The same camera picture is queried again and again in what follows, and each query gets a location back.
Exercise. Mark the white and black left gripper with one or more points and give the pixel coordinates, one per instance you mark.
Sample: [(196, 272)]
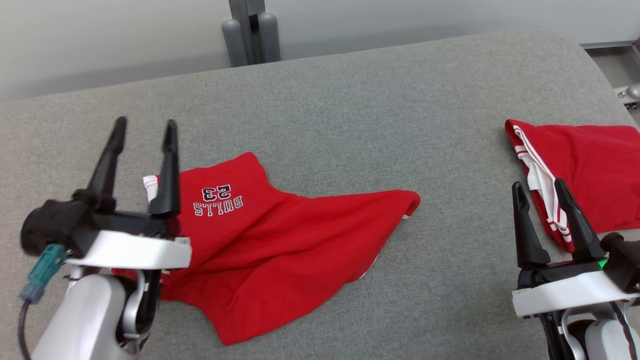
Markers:
[(130, 250)]

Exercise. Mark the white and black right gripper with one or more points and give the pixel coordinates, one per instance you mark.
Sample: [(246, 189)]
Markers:
[(565, 292)]

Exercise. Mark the red basketball jersey white trim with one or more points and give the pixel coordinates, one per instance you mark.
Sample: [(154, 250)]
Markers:
[(595, 170)]

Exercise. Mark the red Bulls 23 shorts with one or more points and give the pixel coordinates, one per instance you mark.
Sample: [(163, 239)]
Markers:
[(275, 240)]

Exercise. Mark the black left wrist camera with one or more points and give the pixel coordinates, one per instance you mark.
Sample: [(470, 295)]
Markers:
[(50, 225)]

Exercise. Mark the grey metal floor bracket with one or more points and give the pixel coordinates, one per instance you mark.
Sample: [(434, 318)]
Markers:
[(631, 92)]

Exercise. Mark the grey cylindrical post cap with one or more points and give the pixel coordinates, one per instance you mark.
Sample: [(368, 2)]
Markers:
[(234, 45), (269, 40)]

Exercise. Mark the grey metal partition post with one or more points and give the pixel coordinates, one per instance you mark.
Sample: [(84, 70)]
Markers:
[(245, 20)]

